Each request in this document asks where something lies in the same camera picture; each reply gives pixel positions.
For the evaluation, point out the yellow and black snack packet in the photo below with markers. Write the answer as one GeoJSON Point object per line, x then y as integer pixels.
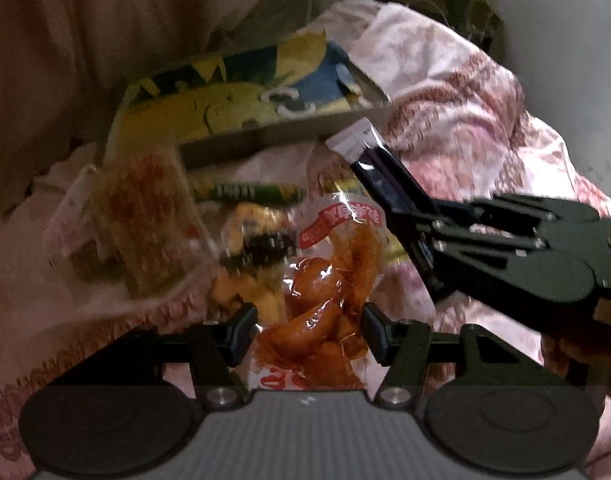
{"type": "Point", "coordinates": [255, 250]}

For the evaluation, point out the yellow and blue printed box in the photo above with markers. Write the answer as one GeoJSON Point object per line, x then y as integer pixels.
{"type": "Point", "coordinates": [225, 100]}

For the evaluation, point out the pink floral blanket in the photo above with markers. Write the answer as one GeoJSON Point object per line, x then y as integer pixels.
{"type": "Point", "coordinates": [460, 110]}

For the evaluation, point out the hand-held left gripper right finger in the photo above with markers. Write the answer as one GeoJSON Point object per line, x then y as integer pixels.
{"type": "Point", "coordinates": [380, 334]}

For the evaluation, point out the person's right hand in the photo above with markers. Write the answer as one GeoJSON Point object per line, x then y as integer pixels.
{"type": "Point", "coordinates": [563, 355]}

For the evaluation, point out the dark snack packet white top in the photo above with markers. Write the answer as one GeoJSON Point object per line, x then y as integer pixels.
{"type": "Point", "coordinates": [385, 175]}

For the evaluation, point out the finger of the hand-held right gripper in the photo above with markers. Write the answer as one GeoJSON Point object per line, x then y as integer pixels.
{"type": "Point", "coordinates": [465, 217]}
{"type": "Point", "coordinates": [480, 265]}

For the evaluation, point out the clear packet of orange snack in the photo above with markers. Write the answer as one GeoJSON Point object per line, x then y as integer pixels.
{"type": "Point", "coordinates": [140, 220]}

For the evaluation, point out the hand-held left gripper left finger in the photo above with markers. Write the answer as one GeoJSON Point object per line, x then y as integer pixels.
{"type": "Point", "coordinates": [241, 331]}

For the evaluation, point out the red braised chicken snack packet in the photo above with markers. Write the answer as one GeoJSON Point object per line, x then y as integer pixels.
{"type": "Point", "coordinates": [330, 305]}

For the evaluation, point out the green snack packet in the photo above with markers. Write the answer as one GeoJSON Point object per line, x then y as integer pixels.
{"type": "Point", "coordinates": [250, 191]}

